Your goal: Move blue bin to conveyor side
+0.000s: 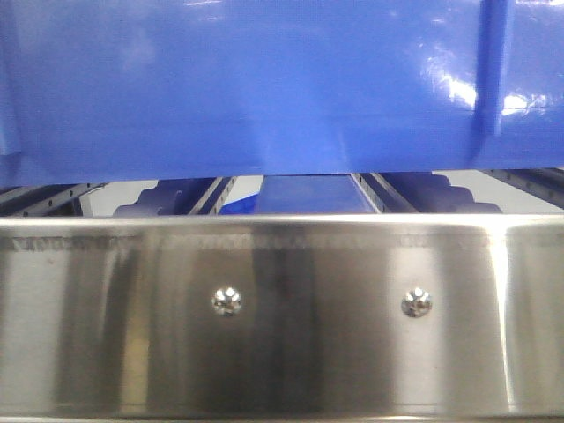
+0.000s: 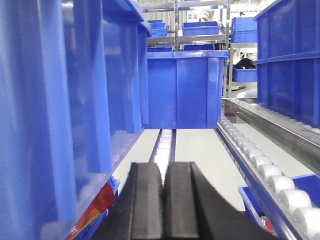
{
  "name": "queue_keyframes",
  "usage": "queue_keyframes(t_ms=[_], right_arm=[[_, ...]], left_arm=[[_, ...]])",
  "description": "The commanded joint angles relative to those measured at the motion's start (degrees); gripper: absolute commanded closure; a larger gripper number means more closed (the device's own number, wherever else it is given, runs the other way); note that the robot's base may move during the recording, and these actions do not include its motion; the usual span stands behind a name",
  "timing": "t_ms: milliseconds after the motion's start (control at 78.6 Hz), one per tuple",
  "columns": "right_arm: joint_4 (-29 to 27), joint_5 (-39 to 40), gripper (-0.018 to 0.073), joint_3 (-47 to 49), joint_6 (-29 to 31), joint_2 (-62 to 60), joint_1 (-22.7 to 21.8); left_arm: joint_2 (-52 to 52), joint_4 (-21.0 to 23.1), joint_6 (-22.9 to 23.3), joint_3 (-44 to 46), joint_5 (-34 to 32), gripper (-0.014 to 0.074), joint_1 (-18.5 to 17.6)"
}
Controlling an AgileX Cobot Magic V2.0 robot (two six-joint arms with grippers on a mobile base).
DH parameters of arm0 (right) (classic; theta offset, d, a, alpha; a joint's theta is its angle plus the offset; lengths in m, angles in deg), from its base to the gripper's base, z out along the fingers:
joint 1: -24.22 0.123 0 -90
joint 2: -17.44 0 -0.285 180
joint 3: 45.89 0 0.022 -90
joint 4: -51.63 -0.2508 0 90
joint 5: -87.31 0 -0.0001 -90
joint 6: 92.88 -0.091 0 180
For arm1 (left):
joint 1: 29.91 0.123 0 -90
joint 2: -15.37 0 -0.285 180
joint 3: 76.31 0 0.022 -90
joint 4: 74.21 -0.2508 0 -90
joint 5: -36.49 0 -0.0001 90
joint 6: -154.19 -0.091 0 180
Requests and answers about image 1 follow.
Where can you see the left perforated metal rail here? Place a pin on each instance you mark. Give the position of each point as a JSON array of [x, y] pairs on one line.
[[213, 197]]

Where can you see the far left metal rail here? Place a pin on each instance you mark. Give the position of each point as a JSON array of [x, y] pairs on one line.
[[60, 200]]

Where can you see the blue bin under rack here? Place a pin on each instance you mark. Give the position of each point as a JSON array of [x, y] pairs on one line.
[[303, 194]]

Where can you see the right panel screw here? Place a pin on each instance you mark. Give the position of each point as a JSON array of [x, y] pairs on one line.
[[417, 303]]

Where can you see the far right metal rail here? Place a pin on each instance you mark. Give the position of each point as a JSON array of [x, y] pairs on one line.
[[543, 183]]

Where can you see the right row of rollers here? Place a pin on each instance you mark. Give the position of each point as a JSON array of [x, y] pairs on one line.
[[433, 193]]

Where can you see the blue plastic bin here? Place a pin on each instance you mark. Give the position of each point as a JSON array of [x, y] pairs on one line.
[[103, 91]]

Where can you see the row of rollers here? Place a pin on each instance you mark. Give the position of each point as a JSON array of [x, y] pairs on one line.
[[433, 193], [168, 197]]

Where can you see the right perforated metal rail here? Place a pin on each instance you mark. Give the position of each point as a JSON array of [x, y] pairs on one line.
[[382, 194]]

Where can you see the perforated metal rail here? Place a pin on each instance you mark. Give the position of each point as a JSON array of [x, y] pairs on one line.
[[213, 197], [382, 194]]

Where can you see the stainless steel front panel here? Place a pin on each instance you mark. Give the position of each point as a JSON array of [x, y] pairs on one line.
[[110, 320]]

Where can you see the panel screw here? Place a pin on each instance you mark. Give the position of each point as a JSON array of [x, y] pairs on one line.
[[226, 301], [417, 303]]

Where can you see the left row of rollers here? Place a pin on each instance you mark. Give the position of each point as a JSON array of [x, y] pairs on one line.
[[168, 197]]

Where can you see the left panel screw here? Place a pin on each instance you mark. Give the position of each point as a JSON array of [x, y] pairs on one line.
[[226, 301]]

